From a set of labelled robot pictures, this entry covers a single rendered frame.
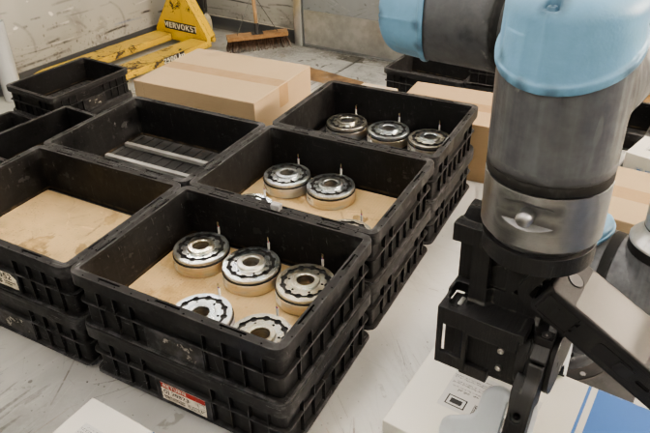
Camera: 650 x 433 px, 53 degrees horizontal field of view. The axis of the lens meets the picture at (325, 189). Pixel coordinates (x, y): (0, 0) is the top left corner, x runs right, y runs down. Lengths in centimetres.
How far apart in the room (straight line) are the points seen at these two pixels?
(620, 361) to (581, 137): 15
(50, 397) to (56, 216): 40
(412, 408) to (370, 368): 64
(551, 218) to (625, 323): 10
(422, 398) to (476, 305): 12
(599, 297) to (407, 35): 23
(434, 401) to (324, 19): 434
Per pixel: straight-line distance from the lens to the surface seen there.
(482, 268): 45
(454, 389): 56
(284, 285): 110
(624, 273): 96
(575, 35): 35
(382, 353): 120
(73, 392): 123
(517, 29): 36
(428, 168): 129
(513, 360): 47
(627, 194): 144
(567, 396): 57
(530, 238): 40
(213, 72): 191
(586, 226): 40
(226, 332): 92
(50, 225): 143
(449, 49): 50
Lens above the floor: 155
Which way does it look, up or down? 31 degrees down
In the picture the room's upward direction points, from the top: 2 degrees counter-clockwise
